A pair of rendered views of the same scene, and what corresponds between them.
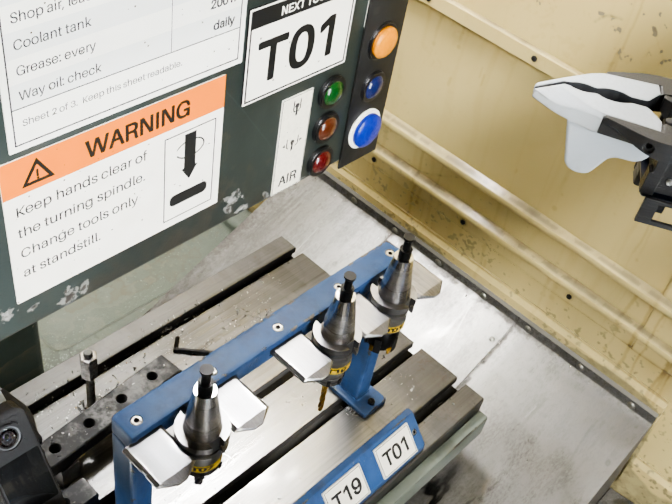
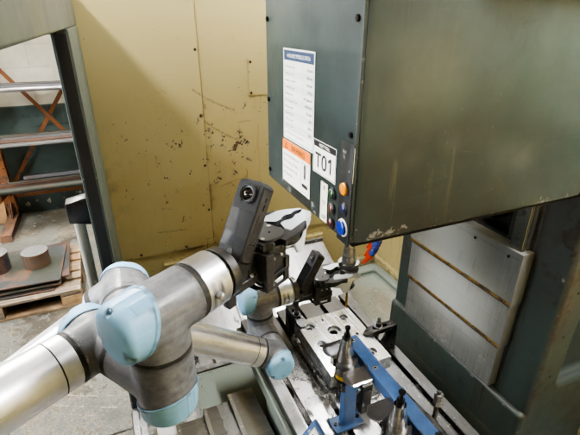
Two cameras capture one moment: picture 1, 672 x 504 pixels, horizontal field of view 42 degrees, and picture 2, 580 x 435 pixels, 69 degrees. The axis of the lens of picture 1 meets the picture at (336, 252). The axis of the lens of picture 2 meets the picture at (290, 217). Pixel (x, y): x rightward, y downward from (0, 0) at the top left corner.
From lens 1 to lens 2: 1.11 m
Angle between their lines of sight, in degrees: 93
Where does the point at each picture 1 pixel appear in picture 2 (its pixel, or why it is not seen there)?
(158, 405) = (358, 347)
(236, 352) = (385, 378)
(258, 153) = (317, 194)
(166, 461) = (333, 348)
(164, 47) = (300, 132)
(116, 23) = (295, 118)
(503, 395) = not seen: outside the picture
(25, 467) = (307, 268)
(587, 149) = not seen: hidden behind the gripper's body
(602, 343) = not seen: outside the picture
